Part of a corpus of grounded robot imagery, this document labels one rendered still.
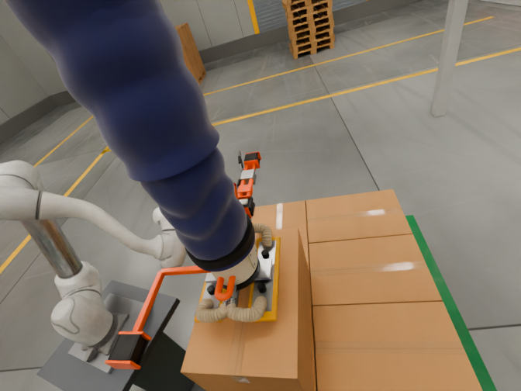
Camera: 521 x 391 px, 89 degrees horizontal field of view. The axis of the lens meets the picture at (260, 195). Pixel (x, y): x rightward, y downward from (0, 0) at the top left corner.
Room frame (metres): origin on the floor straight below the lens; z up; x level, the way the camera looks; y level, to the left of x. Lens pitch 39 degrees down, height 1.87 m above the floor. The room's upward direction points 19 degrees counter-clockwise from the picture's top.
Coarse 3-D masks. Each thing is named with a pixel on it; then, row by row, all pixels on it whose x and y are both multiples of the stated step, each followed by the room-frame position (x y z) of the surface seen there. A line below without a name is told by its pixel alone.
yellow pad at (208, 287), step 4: (204, 284) 0.62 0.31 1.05; (208, 284) 0.61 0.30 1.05; (212, 284) 0.61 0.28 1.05; (204, 288) 0.61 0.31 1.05; (208, 288) 0.58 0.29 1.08; (212, 288) 0.57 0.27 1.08; (204, 292) 0.58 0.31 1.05; (208, 292) 0.58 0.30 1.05; (212, 292) 0.56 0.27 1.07; (224, 292) 0.56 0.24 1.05; (204, 296) 0.57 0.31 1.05; (208, 296) 0.56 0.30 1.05; (212, 296) 0.56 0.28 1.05; (200, 300) 0.56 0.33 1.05; (212, 300) 0.54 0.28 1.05; (216, 300) 0.54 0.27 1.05; (216, 304) 0.52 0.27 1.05; (220, 304) 0.52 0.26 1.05; (212, 308) 0.51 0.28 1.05; (196, 320) 0.49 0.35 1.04; (220, 320) 0.47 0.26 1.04
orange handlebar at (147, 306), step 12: (252, 168) 1.09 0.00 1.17; (252, 180) 1.01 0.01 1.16; (240, 192) 0.94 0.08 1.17; (252, 192) 0.94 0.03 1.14; (156, 276) 0.63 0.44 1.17; (156, 288) 0.58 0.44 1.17; (216, 288) 0.50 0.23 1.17; (228, 288) 0.49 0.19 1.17; (144, 312) 0.51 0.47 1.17; (144, 324) 0.48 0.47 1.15
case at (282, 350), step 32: (288, 256) 0.70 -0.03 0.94; (288, 288) 0.56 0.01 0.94; (224, 320) 0.52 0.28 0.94; (288, 320) 0.44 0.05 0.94; (192, 352) 0.44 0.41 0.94; (224, 352) 0.41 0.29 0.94; (256, 352) 0.37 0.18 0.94; (288, 352) 0.34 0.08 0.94; (224, 384) 0.35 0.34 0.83; (256, 384) 0.31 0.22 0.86; (288, 384) 0.28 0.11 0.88
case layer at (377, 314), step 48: (384, 192) 1.24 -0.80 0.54; (336, 240) 0.99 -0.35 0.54; (384, 240) 0.88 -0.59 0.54; (336, 288) 0.71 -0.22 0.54; (384, 288) 0.63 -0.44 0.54; (432, 288) 0.55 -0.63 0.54; (336, 336) 0.49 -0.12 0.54; (384, 336) 0.43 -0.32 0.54; (432, 336) 0.37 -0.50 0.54; (336, 384) 0.32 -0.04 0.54; (384, 384) 0.27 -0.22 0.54; (432, 384) 0.22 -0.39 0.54
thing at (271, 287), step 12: (276, 240) 0.71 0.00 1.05; (264, 252) 0.65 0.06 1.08; (276, 252) 0.66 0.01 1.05; (276, 264) 0.60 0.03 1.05; (276, 276) 0.55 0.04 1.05; (252, 288) 0.54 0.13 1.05; (264, 288) 0.51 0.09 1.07; (276, 288) 0.51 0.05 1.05; (252, 300) 0.49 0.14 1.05; (276, 300) 0.47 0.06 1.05; (276, 312) 0.43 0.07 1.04
